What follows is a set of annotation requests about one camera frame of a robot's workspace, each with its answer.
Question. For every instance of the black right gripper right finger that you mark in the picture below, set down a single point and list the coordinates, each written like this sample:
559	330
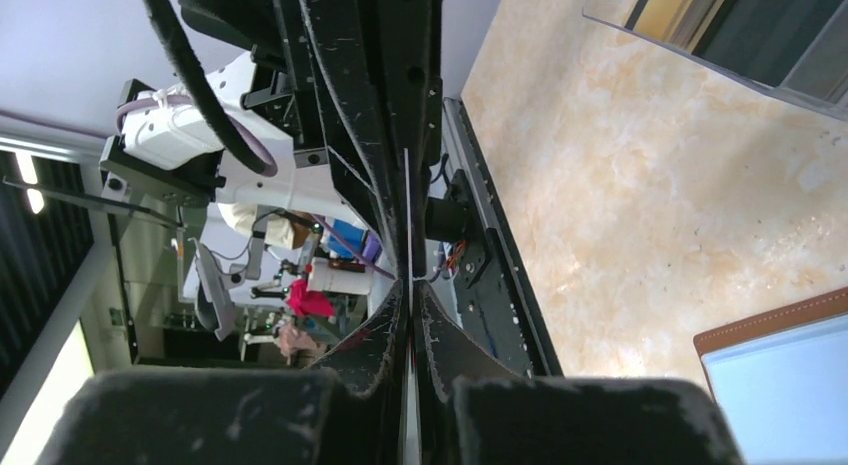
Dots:
483	413

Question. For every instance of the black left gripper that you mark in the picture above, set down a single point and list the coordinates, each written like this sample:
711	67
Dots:
275	91

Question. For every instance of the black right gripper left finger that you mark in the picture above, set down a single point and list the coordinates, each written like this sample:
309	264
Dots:
340	410

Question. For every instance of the brown leather card holder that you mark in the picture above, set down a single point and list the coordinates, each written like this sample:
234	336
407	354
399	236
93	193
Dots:
780	378

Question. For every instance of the clear acrylic card box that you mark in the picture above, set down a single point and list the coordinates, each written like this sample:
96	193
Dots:
794	51

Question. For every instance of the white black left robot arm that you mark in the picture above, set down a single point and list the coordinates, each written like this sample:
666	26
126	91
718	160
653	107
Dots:
170	142

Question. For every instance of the yellow card in box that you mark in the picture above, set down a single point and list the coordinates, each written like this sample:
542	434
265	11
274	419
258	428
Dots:
657	19

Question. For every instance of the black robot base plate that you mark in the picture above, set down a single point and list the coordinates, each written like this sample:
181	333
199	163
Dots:
479	271

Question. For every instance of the aluminium frame rail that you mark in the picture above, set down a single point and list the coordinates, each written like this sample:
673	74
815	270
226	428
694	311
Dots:
52	257

